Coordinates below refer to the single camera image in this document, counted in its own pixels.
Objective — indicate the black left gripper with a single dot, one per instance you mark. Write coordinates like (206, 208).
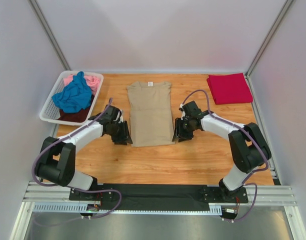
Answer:
(123, 132)

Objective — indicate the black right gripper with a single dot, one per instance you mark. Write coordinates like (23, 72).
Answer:
(180, 130)

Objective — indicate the beige t shirt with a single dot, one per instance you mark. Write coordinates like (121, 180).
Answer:
(151, 121)

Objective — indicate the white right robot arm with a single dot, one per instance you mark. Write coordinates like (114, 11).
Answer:
(249, 150)

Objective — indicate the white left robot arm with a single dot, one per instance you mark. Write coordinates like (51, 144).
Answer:
(56, 163)

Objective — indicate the dark maroon t shirt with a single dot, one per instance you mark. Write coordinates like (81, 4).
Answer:
(77, 117)

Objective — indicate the blue crumpled t shirt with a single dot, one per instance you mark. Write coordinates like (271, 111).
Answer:
(75, 96)

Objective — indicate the pink crumpled t shirt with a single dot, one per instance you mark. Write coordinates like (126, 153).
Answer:
(92, 81)

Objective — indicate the folded red t shirt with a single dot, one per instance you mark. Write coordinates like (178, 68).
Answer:
(229, 89)

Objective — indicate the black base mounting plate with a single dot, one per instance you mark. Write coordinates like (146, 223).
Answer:
(161, 196)

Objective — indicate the white plastic laundry basket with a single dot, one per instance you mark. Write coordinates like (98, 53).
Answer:
(50, 113)

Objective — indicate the aluminium frame rail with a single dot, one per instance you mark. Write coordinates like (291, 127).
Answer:
(262, 195)

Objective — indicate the grey slotted cable duct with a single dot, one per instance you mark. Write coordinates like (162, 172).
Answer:
(87, 208)

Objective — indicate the left aluminium frame post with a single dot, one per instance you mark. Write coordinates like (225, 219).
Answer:
(49, 33)

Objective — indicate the aluminium frame post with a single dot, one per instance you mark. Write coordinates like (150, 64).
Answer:
(287, 5)
(49, 33)

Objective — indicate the right aluminium frame post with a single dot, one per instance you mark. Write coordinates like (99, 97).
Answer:
(287, 5)

